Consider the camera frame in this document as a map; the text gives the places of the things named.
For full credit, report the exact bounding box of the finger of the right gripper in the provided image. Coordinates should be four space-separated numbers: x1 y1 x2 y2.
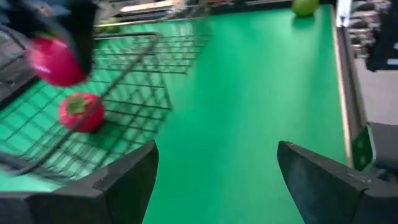
62 0 100 76

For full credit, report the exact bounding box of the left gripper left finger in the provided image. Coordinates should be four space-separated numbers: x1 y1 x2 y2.
0 139 160 224

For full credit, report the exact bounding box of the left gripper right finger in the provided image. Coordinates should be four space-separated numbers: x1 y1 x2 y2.
276 140 398 224

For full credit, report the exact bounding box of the green toy lime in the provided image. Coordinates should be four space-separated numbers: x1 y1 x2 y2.
291 0 320 17
96 17 123 34

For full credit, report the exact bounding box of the red toy tomato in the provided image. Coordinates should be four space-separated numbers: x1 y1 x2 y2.
26 35 88 88
58 91 106 134

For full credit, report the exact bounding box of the light wooden table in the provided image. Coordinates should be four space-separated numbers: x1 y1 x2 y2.
118 0 187 15

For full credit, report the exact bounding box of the green table mat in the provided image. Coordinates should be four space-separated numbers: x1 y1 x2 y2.
0 4 348 224

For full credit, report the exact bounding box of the black background equipment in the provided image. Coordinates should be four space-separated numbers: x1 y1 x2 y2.
348 0 398 73

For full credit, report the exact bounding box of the black wire basket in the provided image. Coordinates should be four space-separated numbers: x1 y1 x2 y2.
0 18 213 185

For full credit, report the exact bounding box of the black metal table frame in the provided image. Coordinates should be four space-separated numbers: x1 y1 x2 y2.
335 26 398 175

